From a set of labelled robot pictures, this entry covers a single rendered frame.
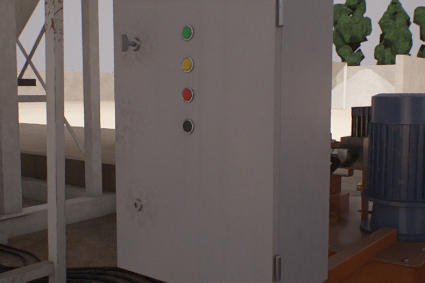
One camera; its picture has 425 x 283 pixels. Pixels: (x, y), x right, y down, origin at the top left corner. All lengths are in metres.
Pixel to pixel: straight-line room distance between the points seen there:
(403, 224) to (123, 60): 0.96
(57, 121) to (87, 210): 2.03
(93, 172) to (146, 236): 3.36
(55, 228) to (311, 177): 1.69
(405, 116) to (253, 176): 0.76
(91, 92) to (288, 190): 3.57
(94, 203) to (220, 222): 3.46
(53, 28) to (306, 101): 1.60
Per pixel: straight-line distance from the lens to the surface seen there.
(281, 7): 0.88
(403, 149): 1.58
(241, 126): 0.90
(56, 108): 2.39
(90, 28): 4.42
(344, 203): 1.89
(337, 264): 1.22
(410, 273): 1.41
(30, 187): 5.36
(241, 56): 0.91
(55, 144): 2.41
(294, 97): 0.93
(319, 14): 1.02
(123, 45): 1.05
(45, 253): 3.56
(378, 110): 1.60
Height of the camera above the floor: 1.04
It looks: 5 degrees down
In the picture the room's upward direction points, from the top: straight up
